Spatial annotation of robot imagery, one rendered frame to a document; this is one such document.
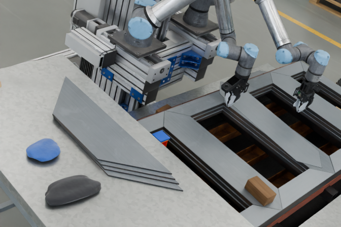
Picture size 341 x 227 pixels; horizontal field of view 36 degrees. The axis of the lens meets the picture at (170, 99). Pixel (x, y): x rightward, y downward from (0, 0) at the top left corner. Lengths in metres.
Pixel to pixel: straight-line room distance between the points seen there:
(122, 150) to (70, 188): 0.28
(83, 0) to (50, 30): 1.73
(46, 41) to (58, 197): 2.99
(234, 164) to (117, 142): 0.63
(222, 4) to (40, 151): 1.18
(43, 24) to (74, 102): 2.78
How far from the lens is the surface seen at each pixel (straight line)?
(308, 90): 2.72
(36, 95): 2.16
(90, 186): 1.77
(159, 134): 2.35
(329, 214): 2.56
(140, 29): 2.46
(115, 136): 1.99
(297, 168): 2.58
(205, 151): 2.38
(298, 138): 2.71
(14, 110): 2.07
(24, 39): 4.59
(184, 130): 2.45
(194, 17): 3.00
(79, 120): 2.02
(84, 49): 2.75
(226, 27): 2.61
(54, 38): 4.66
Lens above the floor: 2.33
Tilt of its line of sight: 34 degrees down
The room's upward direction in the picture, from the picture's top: 17 degrees clockwise
